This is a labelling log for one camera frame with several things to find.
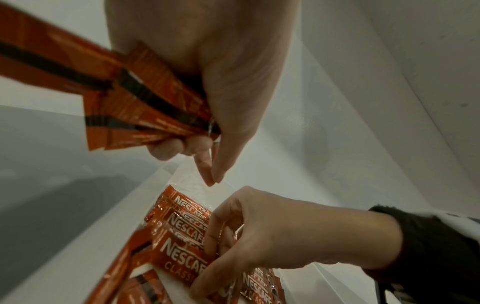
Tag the person's left hand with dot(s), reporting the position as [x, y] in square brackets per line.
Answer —
[232, 59]

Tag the person's right hand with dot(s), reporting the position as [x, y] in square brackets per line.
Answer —
[300, 234]

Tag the bunch of Nescafe sachets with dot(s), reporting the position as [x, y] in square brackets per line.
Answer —
[131, 112]

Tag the pile of red Nescafe sachets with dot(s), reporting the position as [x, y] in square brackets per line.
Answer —
[180, 252]

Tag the pile of red coffee sachets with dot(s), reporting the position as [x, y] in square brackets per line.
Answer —
[112, 276]

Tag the white plastic tray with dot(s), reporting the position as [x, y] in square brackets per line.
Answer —
[75, 267]

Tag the black right wristband with markers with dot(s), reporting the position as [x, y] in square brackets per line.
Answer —
[431, 252]

